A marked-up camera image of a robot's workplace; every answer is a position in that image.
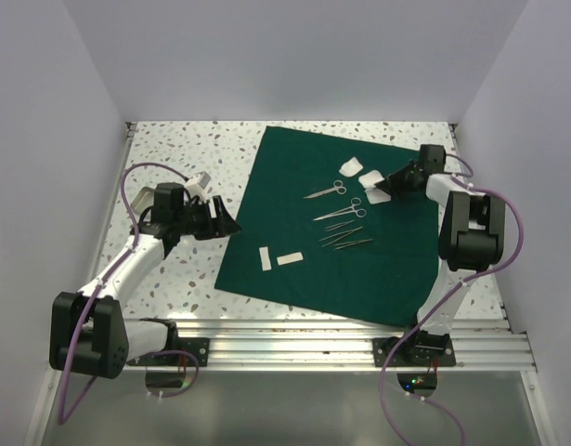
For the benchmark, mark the white gauze pad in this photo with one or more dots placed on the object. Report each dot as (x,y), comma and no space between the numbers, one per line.
(351,168)
(376,196)
(371,179)

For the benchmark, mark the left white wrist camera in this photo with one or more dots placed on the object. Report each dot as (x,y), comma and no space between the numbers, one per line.
(197,185)

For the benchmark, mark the aluminium rail frame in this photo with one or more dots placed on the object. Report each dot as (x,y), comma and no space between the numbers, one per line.
(257,334)

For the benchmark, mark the silver hemostat forceps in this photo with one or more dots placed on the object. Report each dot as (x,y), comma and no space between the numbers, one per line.
(354,208)

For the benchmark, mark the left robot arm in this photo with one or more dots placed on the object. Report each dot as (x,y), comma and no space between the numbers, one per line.
(89,334)

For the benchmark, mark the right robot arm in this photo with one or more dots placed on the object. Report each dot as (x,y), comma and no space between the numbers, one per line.
(470,241)

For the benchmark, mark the long tweezers middle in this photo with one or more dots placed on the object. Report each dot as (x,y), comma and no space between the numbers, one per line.
(334,238)

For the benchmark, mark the metal instrument tray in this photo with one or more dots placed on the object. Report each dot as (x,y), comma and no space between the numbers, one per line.
(143,200)

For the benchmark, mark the white strip packet left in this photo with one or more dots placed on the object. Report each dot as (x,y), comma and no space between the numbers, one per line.
(265,258)

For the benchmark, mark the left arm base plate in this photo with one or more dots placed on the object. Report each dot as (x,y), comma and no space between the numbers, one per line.
(185,350)

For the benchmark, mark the green surgical drape cloth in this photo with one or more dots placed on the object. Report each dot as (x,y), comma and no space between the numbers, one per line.
(385,281)

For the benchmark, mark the short tweezers upper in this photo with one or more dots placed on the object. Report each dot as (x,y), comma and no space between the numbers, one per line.
(339,225)

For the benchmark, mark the long tweezers lower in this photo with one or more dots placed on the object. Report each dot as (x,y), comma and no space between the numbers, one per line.
(341,246)

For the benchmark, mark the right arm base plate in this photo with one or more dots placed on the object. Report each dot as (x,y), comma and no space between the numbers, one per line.
(420,350)

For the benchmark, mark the white strip packet right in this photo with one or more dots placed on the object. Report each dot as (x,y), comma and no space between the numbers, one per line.
(290,258)

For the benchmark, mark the white strip packet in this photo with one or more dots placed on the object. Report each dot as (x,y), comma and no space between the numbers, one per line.
(265,258)
(290,258)

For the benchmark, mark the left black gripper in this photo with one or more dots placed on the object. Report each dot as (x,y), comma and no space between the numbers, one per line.
(222,225)

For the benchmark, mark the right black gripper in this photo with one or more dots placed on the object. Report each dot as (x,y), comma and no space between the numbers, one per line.
(391,184)

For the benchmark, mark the silver surgical scissors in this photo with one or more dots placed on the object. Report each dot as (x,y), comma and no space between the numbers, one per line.
(337,186)

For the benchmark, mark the long tweezers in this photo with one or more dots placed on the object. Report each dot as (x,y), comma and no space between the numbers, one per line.
(341,246)
(334,238)

